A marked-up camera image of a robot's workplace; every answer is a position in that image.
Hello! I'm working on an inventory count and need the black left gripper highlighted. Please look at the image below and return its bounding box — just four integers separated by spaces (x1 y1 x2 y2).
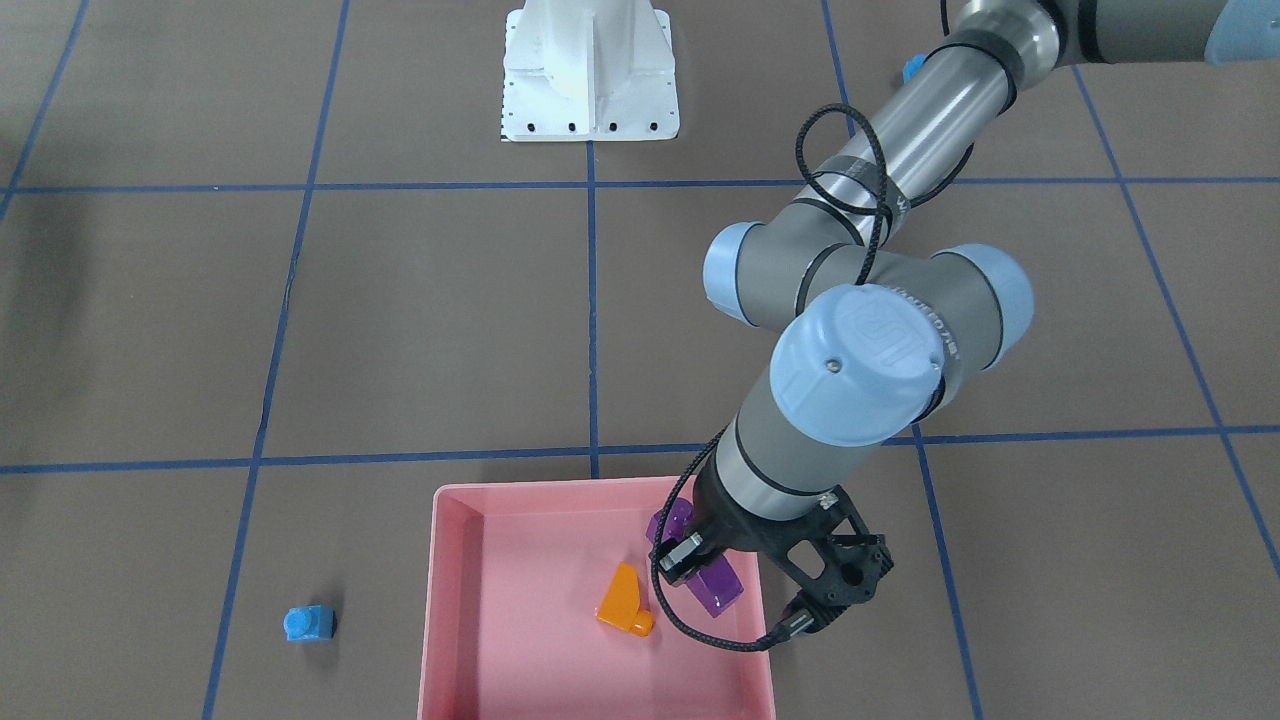
655 462 823 587

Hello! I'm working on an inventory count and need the purple toy block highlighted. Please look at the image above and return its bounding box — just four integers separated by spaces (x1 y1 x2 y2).
646 497 744 618

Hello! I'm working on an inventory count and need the orange sloped toy block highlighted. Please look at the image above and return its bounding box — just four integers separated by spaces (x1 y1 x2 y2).
595 562 655 638

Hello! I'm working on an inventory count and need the small blue toy block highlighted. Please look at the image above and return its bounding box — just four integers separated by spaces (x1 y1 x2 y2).
282 605 337 644

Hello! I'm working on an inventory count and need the long blue toy block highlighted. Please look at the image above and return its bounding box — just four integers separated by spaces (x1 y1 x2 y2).
901 53 927 85

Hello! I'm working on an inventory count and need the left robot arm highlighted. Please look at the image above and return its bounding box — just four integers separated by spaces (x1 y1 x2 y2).
652 1 1277 602

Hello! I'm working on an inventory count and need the pink plastic box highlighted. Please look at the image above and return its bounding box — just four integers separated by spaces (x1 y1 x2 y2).
419 477 777 719

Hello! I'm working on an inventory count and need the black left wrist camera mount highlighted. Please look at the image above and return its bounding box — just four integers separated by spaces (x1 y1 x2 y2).
762 487 893 642

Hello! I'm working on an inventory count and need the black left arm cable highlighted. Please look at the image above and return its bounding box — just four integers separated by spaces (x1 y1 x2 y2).
650 102 977 653

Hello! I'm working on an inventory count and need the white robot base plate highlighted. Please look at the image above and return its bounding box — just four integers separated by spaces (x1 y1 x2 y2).
500 1 681 143

